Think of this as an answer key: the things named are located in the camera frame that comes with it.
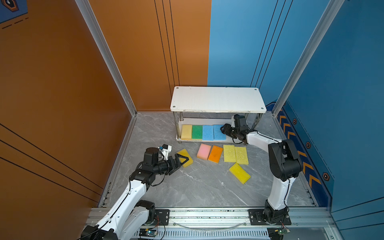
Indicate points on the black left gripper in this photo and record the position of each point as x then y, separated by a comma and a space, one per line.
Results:
173, 167

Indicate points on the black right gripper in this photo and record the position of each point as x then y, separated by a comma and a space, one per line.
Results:
226, 129

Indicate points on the blue sponge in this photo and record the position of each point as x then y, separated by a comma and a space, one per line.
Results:
208, 133
218, 135

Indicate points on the pale yellow sponge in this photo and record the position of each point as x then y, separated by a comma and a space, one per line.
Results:
186, 132

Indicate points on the green sponge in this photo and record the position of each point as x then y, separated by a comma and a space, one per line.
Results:
197, 132

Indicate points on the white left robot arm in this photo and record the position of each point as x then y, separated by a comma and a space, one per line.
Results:
130, 212

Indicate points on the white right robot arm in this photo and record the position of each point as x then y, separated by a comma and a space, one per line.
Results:
285, 165

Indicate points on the white two-tier shelf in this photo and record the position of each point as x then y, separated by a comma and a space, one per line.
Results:
213, 100

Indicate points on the lime porous sponge right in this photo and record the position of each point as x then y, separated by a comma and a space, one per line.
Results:
241, 156

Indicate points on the lime porous sponge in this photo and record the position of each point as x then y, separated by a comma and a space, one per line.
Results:
241, 156
229, 154

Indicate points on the pink sponge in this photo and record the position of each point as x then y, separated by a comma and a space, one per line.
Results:
204, 152

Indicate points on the lime porous sponge left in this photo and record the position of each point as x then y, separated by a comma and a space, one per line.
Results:
229, 154

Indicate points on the orange sponge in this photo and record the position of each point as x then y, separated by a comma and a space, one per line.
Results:
215, 154

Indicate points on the bright yellow sponge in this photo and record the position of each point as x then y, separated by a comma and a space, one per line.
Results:
241, 175

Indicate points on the green circuit board left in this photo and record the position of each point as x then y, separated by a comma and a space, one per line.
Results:
147, 233

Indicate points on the green circuit board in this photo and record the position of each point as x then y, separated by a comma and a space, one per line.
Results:
147, 233
278, 234

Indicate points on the green circuit board right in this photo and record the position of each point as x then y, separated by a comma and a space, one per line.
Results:
278, 234

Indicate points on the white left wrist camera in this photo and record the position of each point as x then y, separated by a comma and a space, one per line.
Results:
165, 151

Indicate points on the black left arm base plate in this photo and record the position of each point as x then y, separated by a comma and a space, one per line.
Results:
161, 216

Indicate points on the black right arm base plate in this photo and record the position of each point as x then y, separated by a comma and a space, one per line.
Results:
257, 218

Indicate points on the aluminium front rail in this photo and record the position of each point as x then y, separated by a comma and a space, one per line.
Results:
225, 223

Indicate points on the aluminium corner post right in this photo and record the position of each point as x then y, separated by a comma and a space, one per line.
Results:
318, 34

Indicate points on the aluminium corner post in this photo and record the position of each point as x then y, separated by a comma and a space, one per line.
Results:
101, 42
318, 34

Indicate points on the aluminium corner post left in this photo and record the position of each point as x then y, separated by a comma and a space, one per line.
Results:
101, 42

